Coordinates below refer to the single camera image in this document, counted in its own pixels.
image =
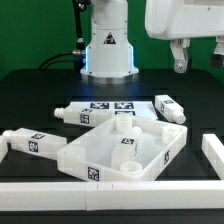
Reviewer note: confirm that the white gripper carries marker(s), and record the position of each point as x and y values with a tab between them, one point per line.
174	19

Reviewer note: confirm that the white desk top tray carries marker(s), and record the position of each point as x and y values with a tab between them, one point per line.
89	156

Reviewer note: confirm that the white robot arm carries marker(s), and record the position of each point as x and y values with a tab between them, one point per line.
109	57

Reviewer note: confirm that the white sheet with tags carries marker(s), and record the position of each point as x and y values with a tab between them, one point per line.
143	109

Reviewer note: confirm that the white right obstacle bar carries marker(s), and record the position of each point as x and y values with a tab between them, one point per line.
214	151

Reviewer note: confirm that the white obstacle bar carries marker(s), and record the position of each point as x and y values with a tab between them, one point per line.
53	196
214	151
3	148

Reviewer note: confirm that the white front obstacle bar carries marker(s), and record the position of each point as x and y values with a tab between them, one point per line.
53	196

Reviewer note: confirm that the white left obstacle bar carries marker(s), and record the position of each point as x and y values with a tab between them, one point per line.
3	148

